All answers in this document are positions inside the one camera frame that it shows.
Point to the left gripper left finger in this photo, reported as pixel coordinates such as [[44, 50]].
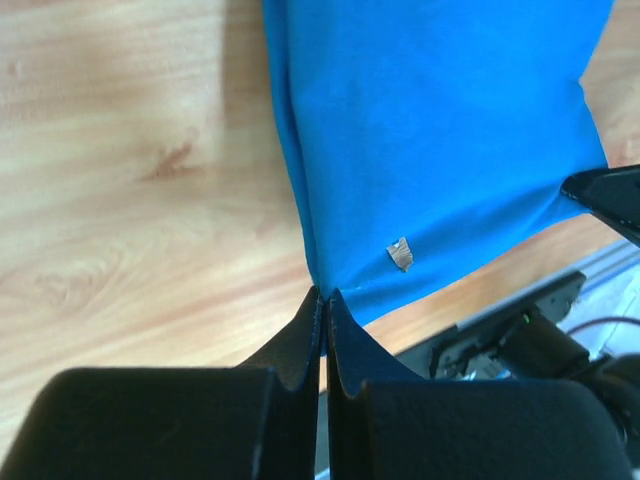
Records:
[[256, 420]]

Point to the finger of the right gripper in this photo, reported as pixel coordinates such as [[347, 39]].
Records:
[[611, 195]]

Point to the aluminium frame rail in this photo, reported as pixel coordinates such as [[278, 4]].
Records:
[[605, 316]]

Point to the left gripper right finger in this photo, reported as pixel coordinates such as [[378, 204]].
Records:
[[386, 422]]

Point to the blue t shirt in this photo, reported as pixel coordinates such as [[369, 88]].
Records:
[[424, 139]]

